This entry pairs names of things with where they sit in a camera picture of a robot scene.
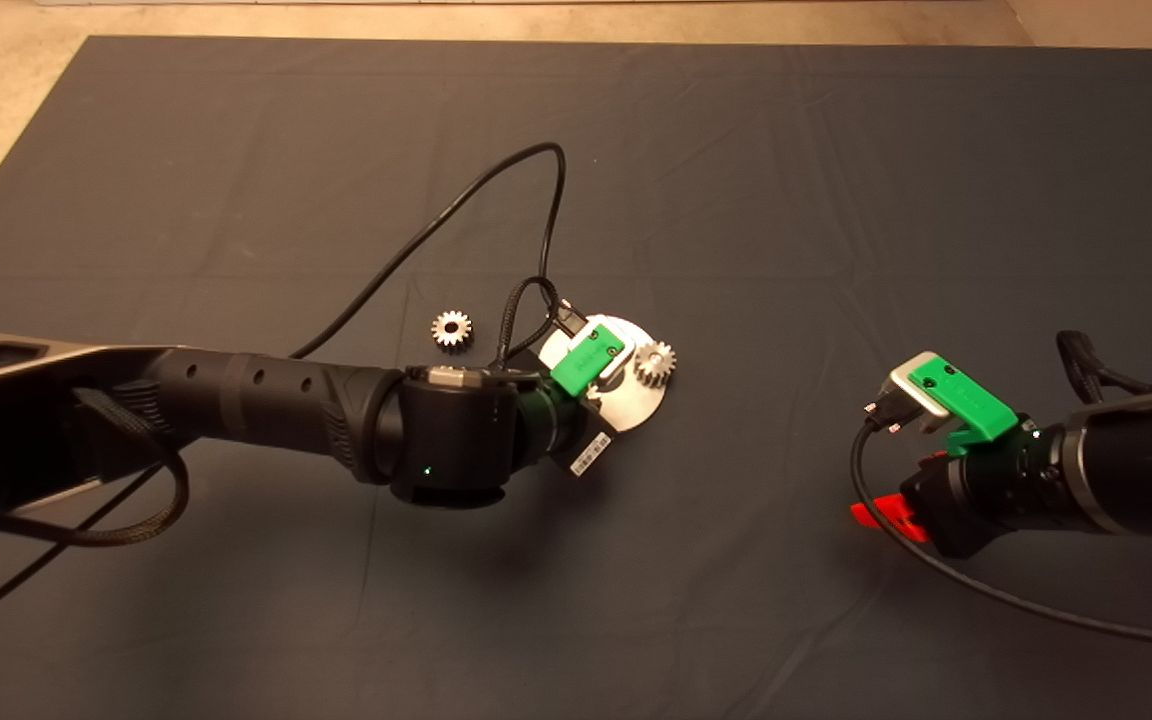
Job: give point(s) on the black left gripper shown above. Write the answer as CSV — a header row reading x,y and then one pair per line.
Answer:
x,y
566,435

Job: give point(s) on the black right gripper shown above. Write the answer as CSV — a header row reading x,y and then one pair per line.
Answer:
x,y
986,490

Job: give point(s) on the small steel planetary gear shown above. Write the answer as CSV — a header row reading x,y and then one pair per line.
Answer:
x,y
462,334
664,372

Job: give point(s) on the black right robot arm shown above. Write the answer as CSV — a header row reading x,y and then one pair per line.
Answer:
x,y
1136,470

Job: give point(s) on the round metal carrier plate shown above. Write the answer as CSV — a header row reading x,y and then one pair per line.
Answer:
x,y
636,405

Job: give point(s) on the dark grey table cloth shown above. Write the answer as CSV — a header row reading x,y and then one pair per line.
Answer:
x,y
736,150

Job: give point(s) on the green left camera mount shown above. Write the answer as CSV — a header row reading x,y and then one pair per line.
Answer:
x,y
586,358

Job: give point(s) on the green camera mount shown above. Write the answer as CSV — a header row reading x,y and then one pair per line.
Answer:
x,y
966,405
586,358

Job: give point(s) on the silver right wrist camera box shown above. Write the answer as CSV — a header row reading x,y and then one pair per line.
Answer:
x,y
903,387

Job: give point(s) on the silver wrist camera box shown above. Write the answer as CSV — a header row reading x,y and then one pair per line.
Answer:
x,y
903,387
604,320

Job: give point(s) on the green right camera mount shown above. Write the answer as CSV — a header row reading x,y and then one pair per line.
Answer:
x,y
966,405

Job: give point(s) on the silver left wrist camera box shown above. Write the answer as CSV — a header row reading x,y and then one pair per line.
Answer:
x,y
604,320

